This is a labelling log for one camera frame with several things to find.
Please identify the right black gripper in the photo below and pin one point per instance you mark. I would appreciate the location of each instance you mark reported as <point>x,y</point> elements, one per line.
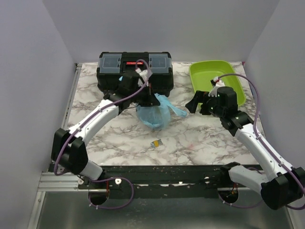
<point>199,97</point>

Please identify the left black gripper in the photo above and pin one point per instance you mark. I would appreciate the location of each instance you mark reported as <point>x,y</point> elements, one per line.
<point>151,100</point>

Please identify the blue plastic bag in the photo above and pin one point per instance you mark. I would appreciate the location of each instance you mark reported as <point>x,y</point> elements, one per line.
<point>159,117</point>

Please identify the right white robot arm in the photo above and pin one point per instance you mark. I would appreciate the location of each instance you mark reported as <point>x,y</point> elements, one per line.
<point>281,183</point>

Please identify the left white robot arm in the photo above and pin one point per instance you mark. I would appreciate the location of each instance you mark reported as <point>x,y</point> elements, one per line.
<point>69,146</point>

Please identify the green plastic tray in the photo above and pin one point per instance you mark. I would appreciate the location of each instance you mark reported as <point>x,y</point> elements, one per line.
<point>201,73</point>

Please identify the small yellow metal clip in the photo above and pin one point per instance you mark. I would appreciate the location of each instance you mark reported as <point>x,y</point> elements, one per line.
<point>156,143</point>

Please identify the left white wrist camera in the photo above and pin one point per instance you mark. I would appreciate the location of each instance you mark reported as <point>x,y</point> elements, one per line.
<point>144,76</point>

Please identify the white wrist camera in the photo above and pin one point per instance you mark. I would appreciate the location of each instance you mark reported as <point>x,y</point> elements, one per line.
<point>216,84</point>
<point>144,76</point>

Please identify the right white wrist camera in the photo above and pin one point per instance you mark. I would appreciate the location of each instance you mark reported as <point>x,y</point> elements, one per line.
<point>216,84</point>

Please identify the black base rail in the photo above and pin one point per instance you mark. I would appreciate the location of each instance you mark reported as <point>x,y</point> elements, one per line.
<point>156,182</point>

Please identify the aluminium frame rail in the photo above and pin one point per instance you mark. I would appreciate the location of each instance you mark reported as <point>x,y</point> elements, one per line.
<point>214,150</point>

